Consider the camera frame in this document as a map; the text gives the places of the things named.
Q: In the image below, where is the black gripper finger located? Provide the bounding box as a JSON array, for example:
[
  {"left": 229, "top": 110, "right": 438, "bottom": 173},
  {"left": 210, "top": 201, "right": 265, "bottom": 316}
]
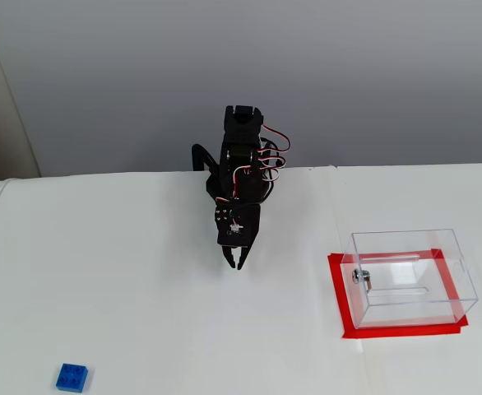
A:
[
  {"left": 215, "top": 207, "right": 239, "bottom": 268},
  {"left": 236, "top": 244, "right": 252, "bottom": 272}
]

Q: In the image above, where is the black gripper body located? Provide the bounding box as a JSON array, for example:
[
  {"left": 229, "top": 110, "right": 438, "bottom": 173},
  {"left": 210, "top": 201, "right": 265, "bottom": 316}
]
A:
[{"left": 219, "top": 203, "right": 264, "bottom": 249}]

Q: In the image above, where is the blue lego brick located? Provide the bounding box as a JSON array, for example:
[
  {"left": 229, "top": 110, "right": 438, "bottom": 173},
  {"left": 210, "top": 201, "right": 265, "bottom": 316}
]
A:
[{"left": 55, "top": 362, "right": 90, "bottom": 394}]

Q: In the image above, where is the transparent plastic box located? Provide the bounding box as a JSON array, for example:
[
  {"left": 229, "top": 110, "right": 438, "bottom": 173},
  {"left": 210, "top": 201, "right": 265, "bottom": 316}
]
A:
[{"left": 350, "top": 228, "right": 480, "bottom": 330}]

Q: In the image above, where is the black table clamp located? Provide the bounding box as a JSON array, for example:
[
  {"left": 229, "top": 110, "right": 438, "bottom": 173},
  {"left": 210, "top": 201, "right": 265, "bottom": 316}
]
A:
[{"left": 190, "top": 142, "right": 221, "bottom": 172}]

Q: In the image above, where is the long black camera cable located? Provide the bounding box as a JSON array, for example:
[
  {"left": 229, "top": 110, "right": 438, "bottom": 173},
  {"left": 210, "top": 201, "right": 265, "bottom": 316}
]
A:
[{"left": 259, "top": 166, "right": 282, "bottom": 205}]

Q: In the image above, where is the red white black servo wire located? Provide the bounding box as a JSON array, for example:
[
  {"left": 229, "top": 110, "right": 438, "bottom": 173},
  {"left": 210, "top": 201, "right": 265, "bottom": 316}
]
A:
[
  {"left": 262, "top": 123, "right": 292, "bottom": 156},
  {"left": 258, "top": 152, "right": 286, "bottom": 181},
  {"left": 231, "top": 164, "right": 253, "bottom": 203}
]

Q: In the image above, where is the black cable with plug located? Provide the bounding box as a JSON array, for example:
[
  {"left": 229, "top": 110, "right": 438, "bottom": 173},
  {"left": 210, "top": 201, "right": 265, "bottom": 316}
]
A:
[{"left": 261, "top": 138, "right": 286, "bottom": 170}]

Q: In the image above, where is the red tape frame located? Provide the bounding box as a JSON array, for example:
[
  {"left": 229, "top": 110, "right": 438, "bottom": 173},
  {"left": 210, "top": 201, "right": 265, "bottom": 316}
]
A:
[{"left": 327, "top": 248, "right": 470, "bottom": 340}]

